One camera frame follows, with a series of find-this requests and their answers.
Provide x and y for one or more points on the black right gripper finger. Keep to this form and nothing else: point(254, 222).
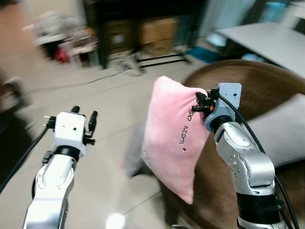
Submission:
point(199, 109)
point(200, 96)

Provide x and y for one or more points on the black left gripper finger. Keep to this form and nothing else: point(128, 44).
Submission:
point(93, 121)
point(75, 109)

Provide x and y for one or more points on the pink plush pillow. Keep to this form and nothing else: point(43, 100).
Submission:
point(171, 138)

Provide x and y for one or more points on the light grey square pillow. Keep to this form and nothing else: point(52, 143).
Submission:
point(281, 133)

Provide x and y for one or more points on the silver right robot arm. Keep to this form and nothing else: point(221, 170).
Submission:
point(248, 167)

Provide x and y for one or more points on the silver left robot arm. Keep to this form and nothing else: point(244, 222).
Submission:
point(50, 186)

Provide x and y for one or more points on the round brown plush sofa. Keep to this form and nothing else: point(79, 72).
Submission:
point(267, 81)

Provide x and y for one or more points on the blue mat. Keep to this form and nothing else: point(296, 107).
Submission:
point(205, 54)

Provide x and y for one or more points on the red bag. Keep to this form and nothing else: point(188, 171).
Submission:
point(61, 55)

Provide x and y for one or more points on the small tan cardboard box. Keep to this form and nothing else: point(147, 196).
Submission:
point(162, 48)

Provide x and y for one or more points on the colourful snack bag pile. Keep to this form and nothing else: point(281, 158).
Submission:
point(78, 36)

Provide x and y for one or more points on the large tan cardboard box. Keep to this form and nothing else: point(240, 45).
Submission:
point(158, 30)

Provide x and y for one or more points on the white table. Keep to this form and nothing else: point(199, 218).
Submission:
point(271, 43)

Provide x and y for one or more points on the dark brown cardboard box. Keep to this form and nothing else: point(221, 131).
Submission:
point(120, 34)

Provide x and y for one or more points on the white cabinet with glass doors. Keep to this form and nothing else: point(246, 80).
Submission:
point(296, 14)

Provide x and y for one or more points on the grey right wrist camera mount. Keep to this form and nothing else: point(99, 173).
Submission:
point(228, 95)

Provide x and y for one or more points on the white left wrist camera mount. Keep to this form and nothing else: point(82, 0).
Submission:
point(69, 131)

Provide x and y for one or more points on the black shelf frame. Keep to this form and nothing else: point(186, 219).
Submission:
point(95, 28)

